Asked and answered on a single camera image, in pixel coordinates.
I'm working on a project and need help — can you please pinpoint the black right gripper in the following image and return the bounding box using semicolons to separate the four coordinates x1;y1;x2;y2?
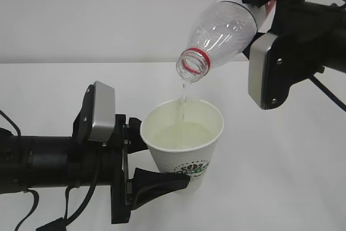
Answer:
241;0;345;109

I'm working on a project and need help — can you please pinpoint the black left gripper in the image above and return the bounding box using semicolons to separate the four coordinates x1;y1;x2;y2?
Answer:
66;115;190;225

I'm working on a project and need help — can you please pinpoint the clear plastic water bottle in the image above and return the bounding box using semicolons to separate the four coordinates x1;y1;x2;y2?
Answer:
176;0;276;83

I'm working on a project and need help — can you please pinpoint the white paper cup green logo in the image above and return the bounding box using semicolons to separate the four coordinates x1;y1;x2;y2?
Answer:
140;100;224;194

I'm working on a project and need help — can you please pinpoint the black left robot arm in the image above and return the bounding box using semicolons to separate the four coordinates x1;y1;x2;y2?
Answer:
1;114;190;230

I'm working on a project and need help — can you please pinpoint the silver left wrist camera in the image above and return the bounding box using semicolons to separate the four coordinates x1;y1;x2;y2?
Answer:
72;81;115;145

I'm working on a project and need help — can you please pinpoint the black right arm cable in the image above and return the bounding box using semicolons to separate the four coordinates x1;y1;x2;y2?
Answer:
308;0;346;113

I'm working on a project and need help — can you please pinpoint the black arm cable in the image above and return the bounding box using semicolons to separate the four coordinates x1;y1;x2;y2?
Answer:
308;0;346;113
0;110;101;231

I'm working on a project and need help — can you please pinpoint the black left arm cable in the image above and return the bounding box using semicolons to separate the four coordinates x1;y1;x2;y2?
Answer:
0;110;101;231

